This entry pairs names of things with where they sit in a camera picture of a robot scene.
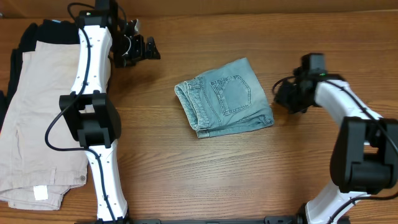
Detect light blue denim shorts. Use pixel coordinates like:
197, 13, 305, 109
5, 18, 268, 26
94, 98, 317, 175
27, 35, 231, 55
174, 58, 274, 139

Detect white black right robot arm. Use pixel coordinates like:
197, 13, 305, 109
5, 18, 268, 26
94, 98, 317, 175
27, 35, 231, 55
264, 53, 397, 224

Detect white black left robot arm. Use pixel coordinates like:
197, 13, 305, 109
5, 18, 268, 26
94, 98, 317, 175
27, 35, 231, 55
58, 0, 160, 223

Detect black folded garment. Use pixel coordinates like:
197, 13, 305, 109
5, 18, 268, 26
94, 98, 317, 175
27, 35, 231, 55
0, 19, 108, 150

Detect beige folded shorts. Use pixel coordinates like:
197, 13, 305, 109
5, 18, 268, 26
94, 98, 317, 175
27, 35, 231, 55
1, 42, 88, 210

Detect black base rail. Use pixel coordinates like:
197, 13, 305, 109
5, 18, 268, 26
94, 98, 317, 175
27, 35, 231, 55
130, 215, 305, 224

